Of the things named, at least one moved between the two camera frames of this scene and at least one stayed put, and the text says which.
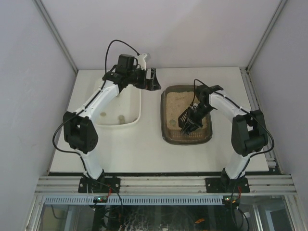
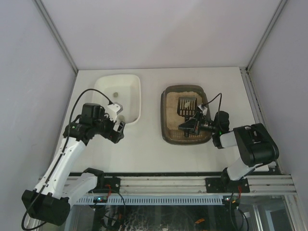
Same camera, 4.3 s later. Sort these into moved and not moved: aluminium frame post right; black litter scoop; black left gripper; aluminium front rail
Moved: black litter scoop; black left gripper
Not moved: aluminium frame post right; aluminium front rail
